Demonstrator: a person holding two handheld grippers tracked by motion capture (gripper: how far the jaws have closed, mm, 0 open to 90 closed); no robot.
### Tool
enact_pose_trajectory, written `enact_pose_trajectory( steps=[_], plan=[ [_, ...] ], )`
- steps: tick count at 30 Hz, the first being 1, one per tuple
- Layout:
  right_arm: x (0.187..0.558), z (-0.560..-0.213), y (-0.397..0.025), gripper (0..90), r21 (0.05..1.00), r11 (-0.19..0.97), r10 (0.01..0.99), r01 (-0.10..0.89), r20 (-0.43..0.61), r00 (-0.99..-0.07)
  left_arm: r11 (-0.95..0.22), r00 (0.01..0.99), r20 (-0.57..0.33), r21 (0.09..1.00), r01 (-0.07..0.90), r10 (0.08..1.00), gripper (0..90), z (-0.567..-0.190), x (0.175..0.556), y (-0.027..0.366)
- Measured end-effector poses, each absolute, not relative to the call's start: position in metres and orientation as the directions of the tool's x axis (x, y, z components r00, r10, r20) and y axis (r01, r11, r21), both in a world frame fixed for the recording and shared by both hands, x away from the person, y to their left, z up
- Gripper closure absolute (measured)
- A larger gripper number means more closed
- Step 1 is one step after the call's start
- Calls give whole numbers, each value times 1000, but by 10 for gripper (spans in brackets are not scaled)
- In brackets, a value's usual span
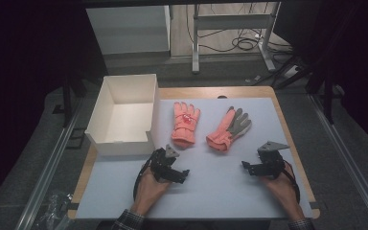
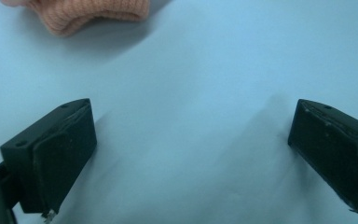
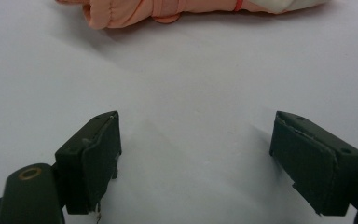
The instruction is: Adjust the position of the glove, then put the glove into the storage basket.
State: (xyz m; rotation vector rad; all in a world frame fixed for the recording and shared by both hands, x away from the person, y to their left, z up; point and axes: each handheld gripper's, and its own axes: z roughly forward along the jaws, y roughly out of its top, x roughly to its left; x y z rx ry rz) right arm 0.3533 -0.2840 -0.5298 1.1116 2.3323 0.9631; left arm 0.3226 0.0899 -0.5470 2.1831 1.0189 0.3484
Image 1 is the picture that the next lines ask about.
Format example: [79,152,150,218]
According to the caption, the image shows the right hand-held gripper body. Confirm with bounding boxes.
[257,141,291,179]

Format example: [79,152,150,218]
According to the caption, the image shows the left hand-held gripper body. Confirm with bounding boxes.
[149,144,180,184]

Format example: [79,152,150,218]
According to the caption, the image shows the pink glove with grey palm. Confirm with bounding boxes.
[205,105,253,153]

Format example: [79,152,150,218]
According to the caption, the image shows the pink glove with red print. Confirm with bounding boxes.
[171,101,201,150]

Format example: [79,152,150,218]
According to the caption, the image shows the white cardboard box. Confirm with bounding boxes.
[84,74,160,157]

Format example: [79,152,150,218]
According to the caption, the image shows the person's left hand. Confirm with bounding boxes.
[130,166,173,216]

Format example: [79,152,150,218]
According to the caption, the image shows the person's right hand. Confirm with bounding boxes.
[261,162,305,221]

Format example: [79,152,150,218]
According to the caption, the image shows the light blue table mat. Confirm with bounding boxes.
[75,97,314,220]

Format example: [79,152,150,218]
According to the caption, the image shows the black stand leg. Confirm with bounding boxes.
[52,76,88,128]
[322,78,335,125]

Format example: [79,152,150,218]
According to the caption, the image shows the white power strip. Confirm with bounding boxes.
[283,64,300,80]

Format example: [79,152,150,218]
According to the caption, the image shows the clear plastic bag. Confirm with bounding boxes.
[33,191,75,230]

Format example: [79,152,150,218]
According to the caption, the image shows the white cabinet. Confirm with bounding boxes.
[85,5,172,56]

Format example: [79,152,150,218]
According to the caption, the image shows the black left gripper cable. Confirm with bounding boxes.
[132,157,152,202]

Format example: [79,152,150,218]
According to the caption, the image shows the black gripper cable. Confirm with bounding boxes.
[282,164,301,205]
[132,157,152,202]

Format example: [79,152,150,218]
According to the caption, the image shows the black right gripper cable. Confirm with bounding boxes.
[282,164,301,205]

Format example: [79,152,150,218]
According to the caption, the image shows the aluminium floor rail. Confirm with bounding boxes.
[14,97,84,230]
[310,94,368,230]

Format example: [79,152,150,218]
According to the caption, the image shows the black floor cables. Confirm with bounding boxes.
[185,4,294,56]

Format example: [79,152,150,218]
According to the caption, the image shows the grey metal desk frame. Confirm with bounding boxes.
[191,2,282,75]

